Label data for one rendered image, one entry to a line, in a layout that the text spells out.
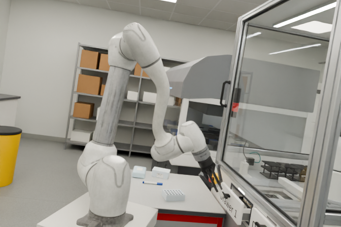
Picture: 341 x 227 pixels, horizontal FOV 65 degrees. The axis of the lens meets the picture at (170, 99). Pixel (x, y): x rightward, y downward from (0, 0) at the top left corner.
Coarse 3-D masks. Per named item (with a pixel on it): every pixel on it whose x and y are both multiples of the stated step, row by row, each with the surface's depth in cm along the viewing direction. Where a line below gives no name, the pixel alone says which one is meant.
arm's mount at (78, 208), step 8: (88, 192) 139; (80, 200) 129; (88, 200) 130; (64, 208) 119; (72, 208) 120; (80, 208) 121; (88, 208) 123; (128, 208) 128; (136, 208) 130; (144, 208) 131; (152, 208) 132; (56, 216) 112; (64, 216) 113; (72, 216) 114; (80, 216) 115; (136, 216) 122; (144, 216) 123; (152, 216) 124; (40, 224) 104; (48, 224) 105; (56, 224) 106; (64, 224) 107; (72, 224) 108; (128, 224) 114; (136, 224) 115; (144, 224) 116; (152, 224) 126
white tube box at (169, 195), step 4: (164, 192) 164; (168, 192) 165; (172, 192) 167; (176, 192) 167; (180, 192) 169; (164, 196) 163; (168, 196) 161; (172, 196) 161; (176, 196) 162; (180, 196) 163; (184, 196) 164; (168, 200) 161; (172, 200) 162; (176, 200) 163; (180, 200) 164; (184, 200) 165
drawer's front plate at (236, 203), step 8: (224, 184) 155; (224, 192) 152; (232, 192) 144; (224, 200) 151; (232, 200) 140; (240, 200) 134; (240, 208) 131; (232, 216) 138; (240, 216) 131; (240, 224) 131
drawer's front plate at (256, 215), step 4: (252, 208) 128; (256, 208) 127; (252, 212) 128; (256, 212) 124; (260, 212) 124; (252, 216) 127; (256, 216) 124; (260, 216) 120; (264, 216) 120; (252, 220) 127; (256, 220) 123; (260, 220) 120; (264, 220) 117; (268, 220) 116; (264, 224) 116; (268, 224) 113; (272, 224) 113
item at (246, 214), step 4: (236, 192) 158; (240, 196) 158; (244, 204) 154; (244, 208) 134; (248, 208) 134; (244, 212) 133; (248, 212) 133; (244, 216) 133; (248, 216) 133; (244, 220) 133; (248, 220) 134
